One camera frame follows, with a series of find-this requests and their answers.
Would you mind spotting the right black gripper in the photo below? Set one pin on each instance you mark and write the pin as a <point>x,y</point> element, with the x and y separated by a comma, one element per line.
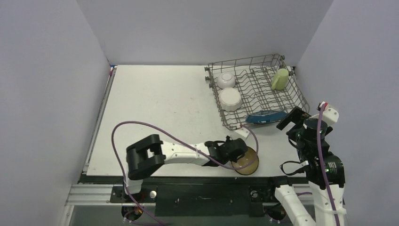
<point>292,117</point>

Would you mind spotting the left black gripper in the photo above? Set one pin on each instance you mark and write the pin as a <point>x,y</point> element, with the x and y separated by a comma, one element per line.
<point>228,140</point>

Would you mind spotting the brown black-rimmed bowl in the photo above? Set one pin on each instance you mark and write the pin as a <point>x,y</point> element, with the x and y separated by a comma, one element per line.
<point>248,163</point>

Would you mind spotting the blue leaf-shaped plate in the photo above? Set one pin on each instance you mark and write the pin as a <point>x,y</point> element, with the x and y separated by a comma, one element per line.
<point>265,116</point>

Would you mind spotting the green mug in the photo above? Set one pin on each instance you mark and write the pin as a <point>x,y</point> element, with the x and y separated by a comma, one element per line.
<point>280,79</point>

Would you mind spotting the white scalloped black-rimmed dish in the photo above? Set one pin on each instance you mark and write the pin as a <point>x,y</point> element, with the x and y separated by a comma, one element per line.
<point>230,99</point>

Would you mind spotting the plain white bowl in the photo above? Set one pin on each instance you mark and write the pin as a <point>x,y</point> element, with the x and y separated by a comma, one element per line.
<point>225,80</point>

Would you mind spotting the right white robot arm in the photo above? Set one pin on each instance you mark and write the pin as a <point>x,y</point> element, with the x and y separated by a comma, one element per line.
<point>323,170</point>

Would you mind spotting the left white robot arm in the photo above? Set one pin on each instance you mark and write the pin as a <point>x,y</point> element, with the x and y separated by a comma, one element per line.
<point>147,155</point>

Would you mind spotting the grey wire dish rack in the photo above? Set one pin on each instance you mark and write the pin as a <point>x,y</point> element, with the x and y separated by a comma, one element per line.
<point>253,76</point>

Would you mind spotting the black front mounting rail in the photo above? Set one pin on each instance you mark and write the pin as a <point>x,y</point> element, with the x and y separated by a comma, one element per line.
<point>212,196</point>

